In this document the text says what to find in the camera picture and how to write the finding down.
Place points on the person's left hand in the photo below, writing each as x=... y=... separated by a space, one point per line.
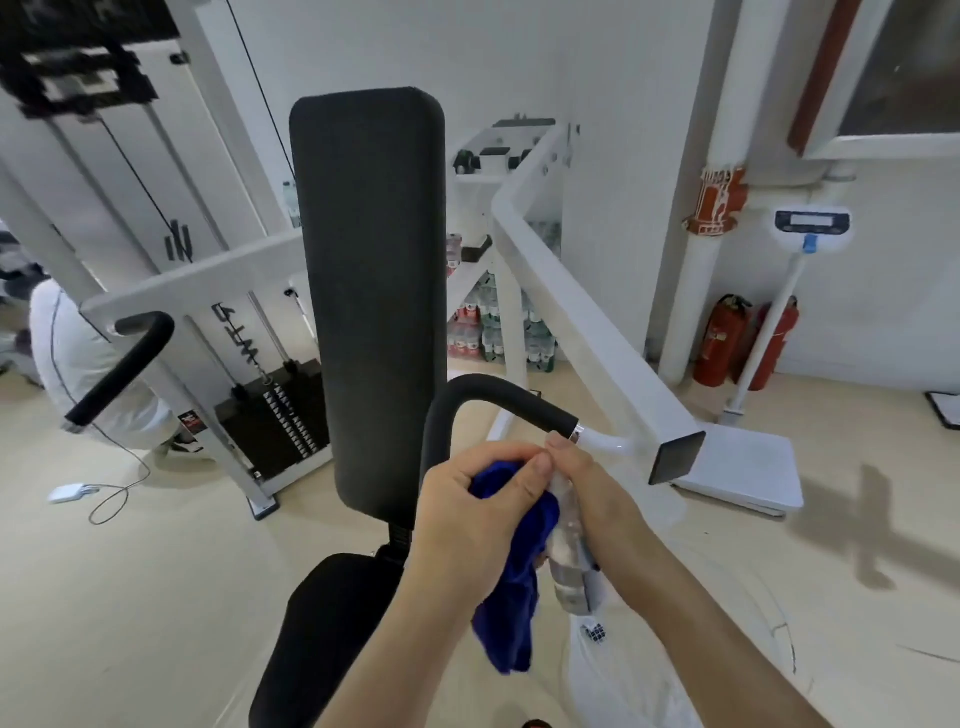
x=465 y=525

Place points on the person's right hand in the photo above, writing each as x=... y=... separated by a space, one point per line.
x=611 y=510

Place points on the person's right fingers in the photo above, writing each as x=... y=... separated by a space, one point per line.
x=571 y=459

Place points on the person's left thumb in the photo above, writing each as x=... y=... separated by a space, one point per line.
x=537 y=480

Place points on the clear spray bottle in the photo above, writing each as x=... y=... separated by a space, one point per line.
x=570 y=559

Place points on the blue cleaning cloth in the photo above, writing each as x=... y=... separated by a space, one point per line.
x=514 y=615

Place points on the person's left forearm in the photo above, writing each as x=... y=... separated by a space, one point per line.
x=435 y=660

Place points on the person's right forearm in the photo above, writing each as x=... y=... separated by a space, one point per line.
x=697 y=637

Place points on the stack of bottled water packs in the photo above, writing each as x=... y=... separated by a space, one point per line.
x=476 y=330

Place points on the white standing body scale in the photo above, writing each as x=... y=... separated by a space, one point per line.
x=750 y=465

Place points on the red fire extinguisher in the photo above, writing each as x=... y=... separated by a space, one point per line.
x=718 y=345
x=772 y=352

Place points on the black backrest pad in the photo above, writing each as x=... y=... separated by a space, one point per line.
x=371 y=300

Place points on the black weight stack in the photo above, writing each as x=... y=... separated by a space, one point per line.
x=289 y=424

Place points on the black seat pad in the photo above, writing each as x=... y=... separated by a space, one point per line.
x=322 y=637

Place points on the white storage rack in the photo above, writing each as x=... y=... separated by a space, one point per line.
x=480 y=187

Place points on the orange pipe collar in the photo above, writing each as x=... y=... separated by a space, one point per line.
x=716 y=202

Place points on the black-edged flat floor scale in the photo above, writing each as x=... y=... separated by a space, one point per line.
x=945 y=409

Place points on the white vertical pipe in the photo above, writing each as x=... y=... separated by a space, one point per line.
x=720 y=112

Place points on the white gym machine frame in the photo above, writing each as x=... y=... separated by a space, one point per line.
x=577 y=300

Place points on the window with white frame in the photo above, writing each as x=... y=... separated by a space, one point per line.
x=892 y=75

